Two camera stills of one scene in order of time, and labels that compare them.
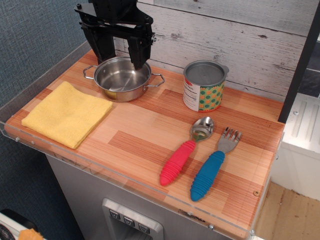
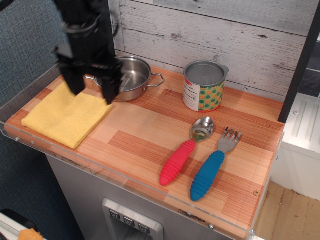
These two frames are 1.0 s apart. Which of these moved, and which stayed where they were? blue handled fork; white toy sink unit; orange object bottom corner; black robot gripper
Moved: black robot gripper
Stayed: orange object bottom corner; white toy sink unit; blue handled fork
